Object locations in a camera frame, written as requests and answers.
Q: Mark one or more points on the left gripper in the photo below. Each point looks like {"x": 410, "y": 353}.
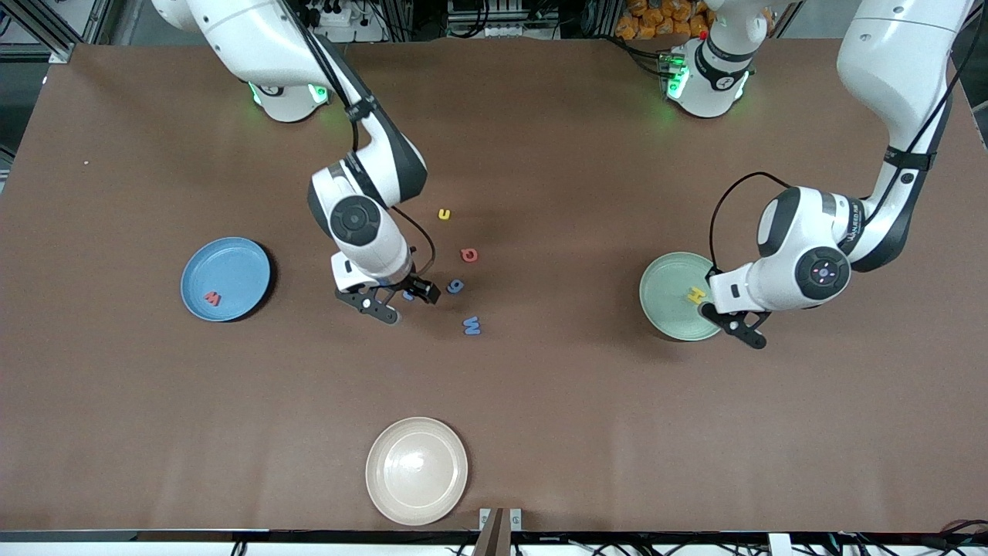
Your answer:
{"x": 711, "y": 272}

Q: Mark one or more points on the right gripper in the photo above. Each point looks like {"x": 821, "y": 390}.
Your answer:
{"x": 407, "y": 283}

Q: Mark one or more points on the yellow foam letter H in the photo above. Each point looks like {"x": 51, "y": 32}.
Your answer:
{"x": 696, "y": 295}

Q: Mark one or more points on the blue foam capital W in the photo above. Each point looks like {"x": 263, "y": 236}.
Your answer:
{"x": 472, "y": 330}

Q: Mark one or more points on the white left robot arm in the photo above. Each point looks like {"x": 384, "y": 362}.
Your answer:
{"x": 888, "y": 62}

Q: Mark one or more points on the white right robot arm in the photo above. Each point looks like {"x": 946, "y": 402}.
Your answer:
{"x": 247, "y": 38}

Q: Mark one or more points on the light green plate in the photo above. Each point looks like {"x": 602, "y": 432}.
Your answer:
{"x": 668, "y": 297}

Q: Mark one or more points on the blue plate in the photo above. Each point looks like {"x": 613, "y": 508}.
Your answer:
{"x": 231, "y": 270}

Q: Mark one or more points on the beige plate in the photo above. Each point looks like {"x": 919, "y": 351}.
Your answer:
{"x": 417, "y": 471}

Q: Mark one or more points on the brown table cover mat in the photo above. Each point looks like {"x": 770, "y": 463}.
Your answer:
{"x": 540, "y": 425}

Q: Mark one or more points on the white power strip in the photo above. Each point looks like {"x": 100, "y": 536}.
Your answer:
{"x": 336, "y": 15}

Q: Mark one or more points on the bag of orange items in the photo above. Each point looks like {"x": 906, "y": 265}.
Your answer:
{"x": 648, "y": 19}

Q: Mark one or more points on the metal table edge bracket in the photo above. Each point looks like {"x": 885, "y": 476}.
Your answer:
{"x": 515, "y": 519}

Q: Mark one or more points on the aluminium frame profile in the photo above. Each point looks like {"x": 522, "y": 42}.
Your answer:
{"x": 42, "y": 29}
{"x": 976, "y": 11}

